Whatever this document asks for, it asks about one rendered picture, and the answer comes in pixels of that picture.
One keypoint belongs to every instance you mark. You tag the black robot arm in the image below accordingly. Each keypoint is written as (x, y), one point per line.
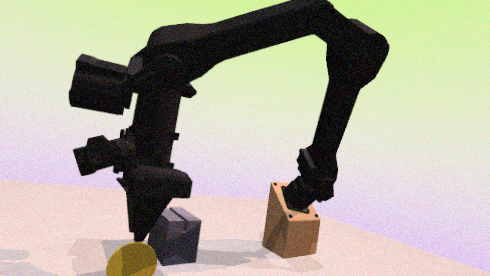
(177, 54)

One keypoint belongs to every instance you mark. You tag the gold coin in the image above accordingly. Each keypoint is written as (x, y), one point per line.
(132, 259)

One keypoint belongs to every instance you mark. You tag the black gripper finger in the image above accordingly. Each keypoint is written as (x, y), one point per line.
(124, 183)
(146, 211)

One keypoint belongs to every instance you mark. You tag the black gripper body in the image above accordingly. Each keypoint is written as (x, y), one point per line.
(154, 175)

